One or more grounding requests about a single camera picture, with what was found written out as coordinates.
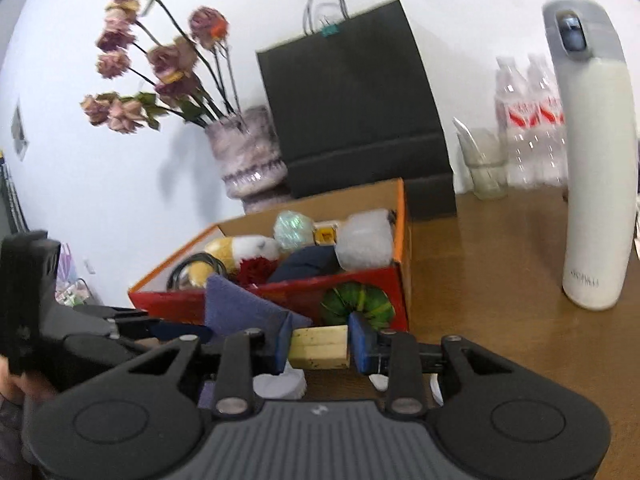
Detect person's left hand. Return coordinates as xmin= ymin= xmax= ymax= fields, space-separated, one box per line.
xmin=0 ymin=354 xmax=57 ymax=407

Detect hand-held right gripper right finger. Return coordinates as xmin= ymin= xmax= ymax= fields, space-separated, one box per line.
xmin=348 ymin=312 xmax=517 ymax=417

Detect black paper bag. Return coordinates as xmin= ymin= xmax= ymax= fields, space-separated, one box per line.
xmin=255 ymin=0 xmax=458 ymax=222

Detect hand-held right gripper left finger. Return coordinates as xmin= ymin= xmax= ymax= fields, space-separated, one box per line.
xmin=129 ymin=329 xmax=293 ymax=417

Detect clear water bottle red label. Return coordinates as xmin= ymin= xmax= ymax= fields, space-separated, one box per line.
xmin=527 ymin=54 xmax=569 ymax=187
xmin=494 ymin=56 xmax=537 ymax=187

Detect wooden desktop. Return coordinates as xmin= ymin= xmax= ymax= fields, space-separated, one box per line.
xmin=197 ymin=186 xmax=640 ymax=480

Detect red fabric flower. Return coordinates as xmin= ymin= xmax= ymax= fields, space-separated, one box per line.
xmin=234 ymin=255 xmax=274 ymax=287

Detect clear glass cup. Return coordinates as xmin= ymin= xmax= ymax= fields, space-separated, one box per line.
xmin=452 ymin=117 xmax=509 ymax=200

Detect black braided cable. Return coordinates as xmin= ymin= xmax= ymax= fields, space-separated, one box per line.
xmin=167 ymin=253 xmax=229 ymax=292

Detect white charger plug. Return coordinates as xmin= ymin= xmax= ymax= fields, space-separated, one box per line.
xmin=252 ymin=367 xmax=307 ymax=401

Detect red cardboard box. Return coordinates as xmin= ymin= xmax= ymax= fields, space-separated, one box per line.
xmin=128 ymin=177 xmax=414 ymax=335

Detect cream thermos flask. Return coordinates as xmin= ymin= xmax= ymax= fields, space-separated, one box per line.
xmin=542 ymin=0 xmax=639 ymax=311

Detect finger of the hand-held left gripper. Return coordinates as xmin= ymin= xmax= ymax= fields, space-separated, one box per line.
xmin=74 ymin=304 xmax=152 ymax=321
xmin=107 ymin=316 xmax=215 ymax=346

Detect iridescent cellophane bag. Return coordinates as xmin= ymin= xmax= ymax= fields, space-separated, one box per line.
xmin=273 ymin=211 xmax=316 ymax=254

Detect dried pink roses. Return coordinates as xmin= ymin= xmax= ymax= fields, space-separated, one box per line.
xmin=80 ymin=0 xmax=240 ymax=135

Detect purple ceramic vase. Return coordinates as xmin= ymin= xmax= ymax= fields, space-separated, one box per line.
xmin=204 ymin=105 xmax=289 ymax=214

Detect white wall outlet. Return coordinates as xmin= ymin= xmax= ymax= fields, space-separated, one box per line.
xmin=10 ymin=104 xmax=29 ymax=162

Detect purple fabric pouch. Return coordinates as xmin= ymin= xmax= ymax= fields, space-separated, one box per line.
xmin=204 ymin=273 xmax=314 ymax=351

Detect beige wooden block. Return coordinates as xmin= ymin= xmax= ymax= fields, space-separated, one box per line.
xmin=288 ymin=325 xmax=351 ymax=371

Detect translucent cotton swab box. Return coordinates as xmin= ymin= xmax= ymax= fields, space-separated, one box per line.
xmin=335 ymin=209 xmax=396 ymax=271

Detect white and tan plush toy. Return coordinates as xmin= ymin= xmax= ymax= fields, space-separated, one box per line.
xmin=180 ymin=234 xmax=282 ymax=289

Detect small yellow box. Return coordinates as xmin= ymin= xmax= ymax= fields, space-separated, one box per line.
xmin=313 ymin=222 xmax=342 ymax=246

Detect navy zip pouch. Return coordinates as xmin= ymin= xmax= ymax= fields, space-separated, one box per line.
xmin=269 ymin=245 xmax=347 ymax=284

